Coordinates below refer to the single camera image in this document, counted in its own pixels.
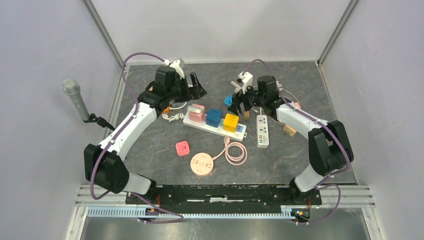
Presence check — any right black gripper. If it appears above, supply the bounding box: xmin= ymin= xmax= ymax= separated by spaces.
xmin=227 ymin=81 xmax=266 ymax=117

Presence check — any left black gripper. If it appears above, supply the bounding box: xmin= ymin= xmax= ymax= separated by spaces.
xmin=167 ymin=72 xmax=207 ymax=104

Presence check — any light blue adapter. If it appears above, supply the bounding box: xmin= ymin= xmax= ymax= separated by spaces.
xmin=223 ymin=95 xmax=233 ymax=107

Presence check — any long white power strip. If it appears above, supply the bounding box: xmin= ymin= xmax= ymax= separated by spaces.
xmin=182 ymin=112 xmax=248 ymax=142

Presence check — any pink folding extension socket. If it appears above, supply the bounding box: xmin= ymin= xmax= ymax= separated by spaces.
xmin=175 ymin=140 xmax=190 ymax=157

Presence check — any round pink socket base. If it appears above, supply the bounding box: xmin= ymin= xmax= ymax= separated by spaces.
xmin=190 ymin=152 xmax=214 ymax=177

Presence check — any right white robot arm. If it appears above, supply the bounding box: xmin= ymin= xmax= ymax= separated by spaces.
xmin=228 ymin=72 xmax=354 ymax=204

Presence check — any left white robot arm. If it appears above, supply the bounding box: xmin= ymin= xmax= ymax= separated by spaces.
xmin=83 ymin=66 xmax=207 ymax=204

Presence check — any white plug under orange strip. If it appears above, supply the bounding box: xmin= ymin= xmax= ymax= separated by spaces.
xmin=161 ymin=113 xmax=185 ymax=122

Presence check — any pink white plug adapter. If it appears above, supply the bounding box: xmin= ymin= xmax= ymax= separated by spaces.
xmin=187 ymin=103 xmax=205 ymax=123

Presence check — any small brown block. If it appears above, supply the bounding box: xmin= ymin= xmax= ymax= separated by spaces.
xmin=243 ymin=111 xmax=251 ymax=120

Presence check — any small white power strip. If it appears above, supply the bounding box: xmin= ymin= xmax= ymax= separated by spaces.
xmin=256 ymin=114 xmax=270 ymax=148

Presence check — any yellow cube adapter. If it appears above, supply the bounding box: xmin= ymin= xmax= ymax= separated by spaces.
xmin=222 ymin=113 xmax=239 ymax=133

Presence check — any blue cube adapter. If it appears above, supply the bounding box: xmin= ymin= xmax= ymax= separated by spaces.
xmin=206 ymin=108 xmax=222 ymax=128

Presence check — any silver microphone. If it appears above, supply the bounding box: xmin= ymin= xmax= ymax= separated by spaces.
xmin=62 ymin=79 xmax=90 ymax=122

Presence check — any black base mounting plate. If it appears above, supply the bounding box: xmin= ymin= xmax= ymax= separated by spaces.
xmin=144 ymin=184 xmax=322 ymax=214

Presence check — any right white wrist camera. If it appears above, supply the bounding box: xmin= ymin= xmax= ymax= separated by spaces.
xmin=235 ymin=72 xmax=253 ymax=94

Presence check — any pink coiled cable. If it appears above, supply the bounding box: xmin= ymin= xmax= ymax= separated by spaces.
xmin=211 ymin=136 xmax=249 ymax=167

